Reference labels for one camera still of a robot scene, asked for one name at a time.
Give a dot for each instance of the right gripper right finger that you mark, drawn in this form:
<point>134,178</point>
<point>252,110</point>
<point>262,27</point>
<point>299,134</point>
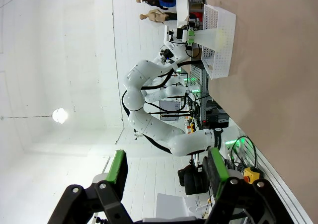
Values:
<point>216,171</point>

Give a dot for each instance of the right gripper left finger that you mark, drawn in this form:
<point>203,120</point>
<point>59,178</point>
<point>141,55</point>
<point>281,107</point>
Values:
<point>116,169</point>

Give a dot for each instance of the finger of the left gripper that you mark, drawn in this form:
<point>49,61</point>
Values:
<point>190,41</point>
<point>190,32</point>

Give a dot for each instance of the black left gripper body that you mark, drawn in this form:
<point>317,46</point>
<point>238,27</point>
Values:
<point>179,33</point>

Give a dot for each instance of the conical flask with yellow liquid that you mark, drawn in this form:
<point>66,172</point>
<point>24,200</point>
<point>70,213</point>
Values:
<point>211,36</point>

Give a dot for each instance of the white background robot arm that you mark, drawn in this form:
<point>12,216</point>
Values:
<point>169,92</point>

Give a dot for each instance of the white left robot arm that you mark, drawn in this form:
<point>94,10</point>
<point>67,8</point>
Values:
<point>154,127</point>

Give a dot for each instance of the black bag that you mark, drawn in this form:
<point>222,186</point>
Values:
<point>191,181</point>

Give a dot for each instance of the white flat panel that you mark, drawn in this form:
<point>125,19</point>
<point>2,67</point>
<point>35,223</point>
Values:
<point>182,5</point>

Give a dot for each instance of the bare beige mannequin torso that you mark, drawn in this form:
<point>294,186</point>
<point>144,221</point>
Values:
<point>156,16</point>

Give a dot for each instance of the yellow emergency stop box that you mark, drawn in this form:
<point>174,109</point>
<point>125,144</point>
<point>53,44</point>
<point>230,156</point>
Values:
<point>252,174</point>

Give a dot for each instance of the mannequin in brown and blue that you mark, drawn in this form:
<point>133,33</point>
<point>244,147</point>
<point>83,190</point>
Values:
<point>159,1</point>

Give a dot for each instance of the white perforated plastic basket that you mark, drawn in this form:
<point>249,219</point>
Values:
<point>221,65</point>

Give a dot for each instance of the grey metal rack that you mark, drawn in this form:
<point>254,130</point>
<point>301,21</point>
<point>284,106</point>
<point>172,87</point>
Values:
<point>206,85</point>

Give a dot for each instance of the white box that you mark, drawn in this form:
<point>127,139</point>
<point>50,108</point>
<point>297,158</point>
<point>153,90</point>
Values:
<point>171,206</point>

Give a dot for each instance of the round ceiling lamp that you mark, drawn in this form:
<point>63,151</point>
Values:
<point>59,115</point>

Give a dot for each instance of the aluminium frame rail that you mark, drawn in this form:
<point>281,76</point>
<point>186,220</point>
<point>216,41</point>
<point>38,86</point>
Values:
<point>273,174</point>

